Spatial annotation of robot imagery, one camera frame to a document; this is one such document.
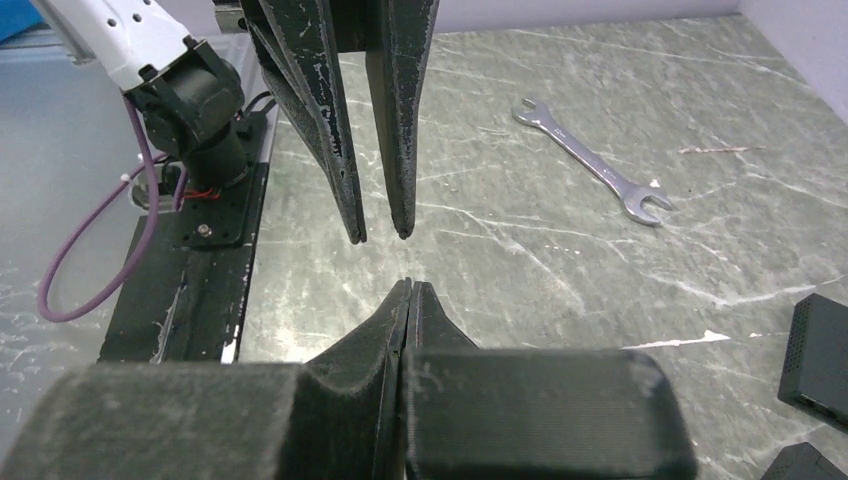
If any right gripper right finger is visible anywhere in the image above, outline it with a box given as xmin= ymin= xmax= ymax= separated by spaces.
xmin=405 ymin=281 xmax=478 ymax=349

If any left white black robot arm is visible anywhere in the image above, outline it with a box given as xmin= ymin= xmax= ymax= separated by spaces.
xmin=36 ymin=1 xmax=438 ymax=244

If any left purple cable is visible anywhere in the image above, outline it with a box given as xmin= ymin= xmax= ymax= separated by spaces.
xmin=36 ymin=95 xmax=190 ymax=325

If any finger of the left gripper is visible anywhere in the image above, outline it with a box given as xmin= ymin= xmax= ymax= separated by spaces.
xmin=365 ymin=0 xmax=439 ymax=239
xmin=240 ymin=1 xmax=367 ymax=244

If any black base frame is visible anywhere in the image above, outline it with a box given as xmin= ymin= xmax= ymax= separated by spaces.
xmin=99 ymin=111 xmax=276 ymax=364

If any large chrome wrench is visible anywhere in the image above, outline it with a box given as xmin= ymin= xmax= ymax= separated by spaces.
xmin=510 ymin=97 xmax=675 ymax=227

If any plain black box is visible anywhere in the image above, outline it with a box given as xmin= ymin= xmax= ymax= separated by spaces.
xmin=777 ymin=293 xmax=847 ymax=433

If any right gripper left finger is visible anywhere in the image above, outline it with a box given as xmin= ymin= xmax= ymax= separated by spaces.
xmin=306 ymin=278 xmax=412 ymax=395

